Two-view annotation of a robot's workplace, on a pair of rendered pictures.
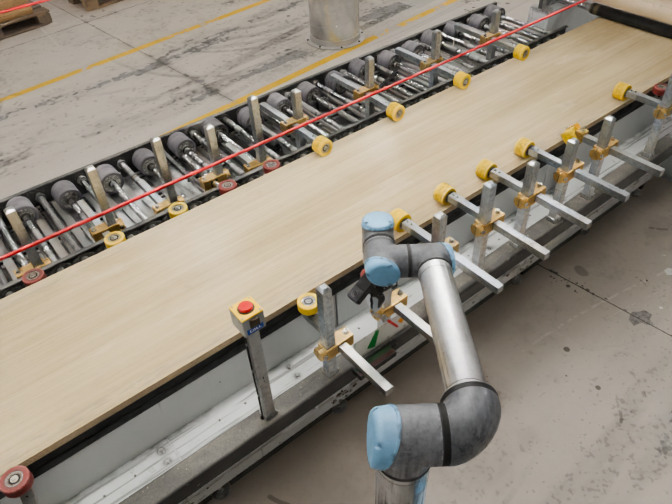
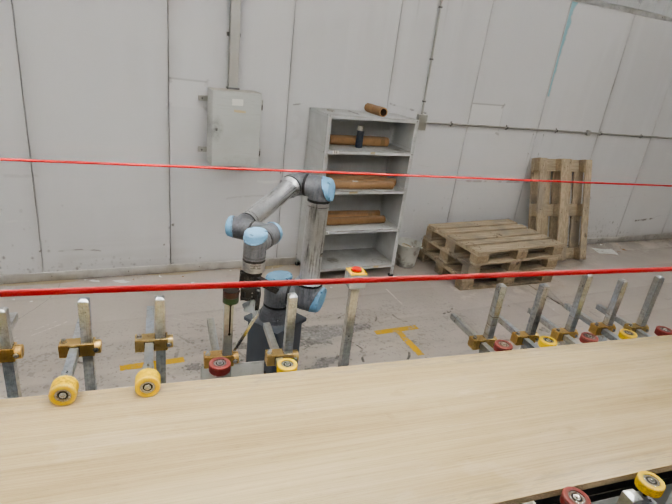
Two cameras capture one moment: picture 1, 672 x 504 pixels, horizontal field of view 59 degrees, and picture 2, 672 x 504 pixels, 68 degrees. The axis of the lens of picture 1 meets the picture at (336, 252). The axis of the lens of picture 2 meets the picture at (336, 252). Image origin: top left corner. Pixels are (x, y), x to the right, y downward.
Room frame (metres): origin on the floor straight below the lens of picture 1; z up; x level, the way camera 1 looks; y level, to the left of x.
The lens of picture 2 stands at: (2.90, 0.67, 2.04)
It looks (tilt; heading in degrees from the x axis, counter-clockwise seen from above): 22 degrees down; 196
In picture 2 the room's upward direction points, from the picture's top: 7 degrees clockwise
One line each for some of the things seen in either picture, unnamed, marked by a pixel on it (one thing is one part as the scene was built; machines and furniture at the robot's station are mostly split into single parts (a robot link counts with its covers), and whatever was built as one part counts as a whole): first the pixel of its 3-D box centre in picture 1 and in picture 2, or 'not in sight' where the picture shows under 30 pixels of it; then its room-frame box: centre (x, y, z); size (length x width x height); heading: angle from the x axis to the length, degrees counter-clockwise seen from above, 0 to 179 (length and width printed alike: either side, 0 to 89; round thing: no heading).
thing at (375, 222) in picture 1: (377, 234); (255, 245); (1.27, -0.12, 1.30); 0.10 x 0.09 x 0.12; 179
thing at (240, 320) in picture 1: (247, 317); (355, 278); (1.10, 0.25, 1.18); 0.07 x 0.07 x 0.08; 36
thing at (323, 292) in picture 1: (327, 337); (288, 344); (1.25, 0.04, 0.89); 0.04 x 0.04 x 0.48; 36
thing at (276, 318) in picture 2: not in sight; (276, 309); (0.61, -0.29, 0.65); 0.19 x 0.19 x 0.10
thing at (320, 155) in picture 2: not in sight; (353, 196); (-1.54, -0.48, 0.78); 0.90 x 0.45 x 1.55; 132
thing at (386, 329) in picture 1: (382, 334); (232, 373); (1.36, -0.15, 0.75); 0.26 x 0.01 x 0.10; 126
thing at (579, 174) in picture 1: (572, 170); not in sight; (2.01, -1.00, 0.95); 0.50 x 0.04 x 0.04; 36
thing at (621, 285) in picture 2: not in sight; (608, 319); (0.22, 1.45, 0.89); 0.04 x 0.04 x 0.48; 36
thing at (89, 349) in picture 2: (487, 223); (80, 347); (1.71, -0.58, 0.95); 0.14 x 0.06 x 0.05; 126
